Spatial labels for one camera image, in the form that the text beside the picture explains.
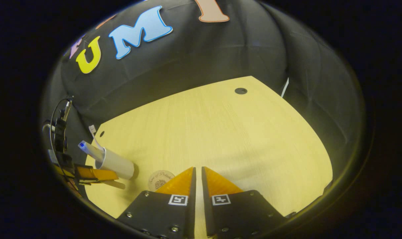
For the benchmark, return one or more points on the round wooden coaster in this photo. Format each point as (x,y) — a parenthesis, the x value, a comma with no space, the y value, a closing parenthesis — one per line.
(159,181)

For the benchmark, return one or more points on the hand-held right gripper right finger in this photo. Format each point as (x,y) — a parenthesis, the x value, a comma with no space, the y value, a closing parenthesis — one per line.
(240,215)

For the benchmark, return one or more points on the light wooden desktop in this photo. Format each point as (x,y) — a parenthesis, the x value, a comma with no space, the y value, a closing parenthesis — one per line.
(237,139)

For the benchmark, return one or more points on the black backdrop cloth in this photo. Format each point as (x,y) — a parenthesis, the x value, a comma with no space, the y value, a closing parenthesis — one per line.
(204,56)

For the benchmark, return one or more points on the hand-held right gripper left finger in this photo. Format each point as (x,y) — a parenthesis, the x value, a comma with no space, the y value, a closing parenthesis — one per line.
(161,215)

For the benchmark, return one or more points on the white toothbrush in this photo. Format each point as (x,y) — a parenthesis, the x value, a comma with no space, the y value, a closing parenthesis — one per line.
(94,132)

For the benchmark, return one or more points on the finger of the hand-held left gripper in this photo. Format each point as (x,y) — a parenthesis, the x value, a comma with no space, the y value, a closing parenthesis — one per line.
(94,174)

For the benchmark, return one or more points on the white toothpaste tube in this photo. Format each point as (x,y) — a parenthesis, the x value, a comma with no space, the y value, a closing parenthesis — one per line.
(89,149)

